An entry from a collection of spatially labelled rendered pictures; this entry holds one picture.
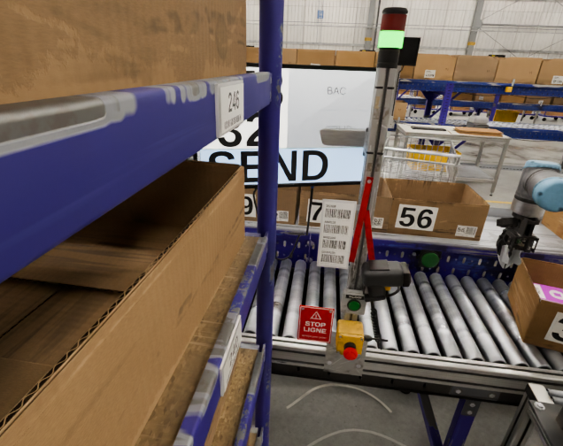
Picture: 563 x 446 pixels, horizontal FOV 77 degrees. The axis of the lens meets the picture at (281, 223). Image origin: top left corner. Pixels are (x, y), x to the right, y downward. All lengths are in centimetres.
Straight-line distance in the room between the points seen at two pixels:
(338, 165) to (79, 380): 86
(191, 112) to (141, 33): 4
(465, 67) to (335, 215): 548
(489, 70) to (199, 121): 624
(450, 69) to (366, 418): 519
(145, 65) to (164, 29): 3
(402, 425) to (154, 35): 195
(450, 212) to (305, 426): 117
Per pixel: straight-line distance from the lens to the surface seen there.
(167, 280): 25
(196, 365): 30
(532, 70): 661
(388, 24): 85
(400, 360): 121
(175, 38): 24
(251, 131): 90
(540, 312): 139
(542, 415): 122
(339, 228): 93
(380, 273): 93
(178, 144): 17
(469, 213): 166
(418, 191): 188
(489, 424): 220
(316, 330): 110
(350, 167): 99
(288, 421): 193
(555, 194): 118
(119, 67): 18
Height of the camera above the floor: 156
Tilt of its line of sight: 25 degrees down
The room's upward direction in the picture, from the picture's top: 2 degrees clockwise
